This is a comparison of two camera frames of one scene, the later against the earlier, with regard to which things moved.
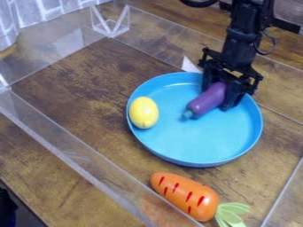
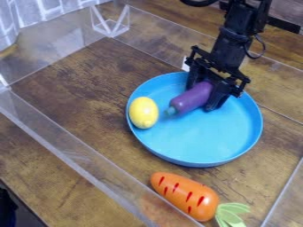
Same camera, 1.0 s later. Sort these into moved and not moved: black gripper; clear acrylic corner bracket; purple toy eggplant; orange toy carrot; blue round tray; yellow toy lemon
Moved: purple toy eggplant; black gripper
Not moved: orange toy carrot; clear acrylic corner bracket; yellow toy lemon; blue round tray
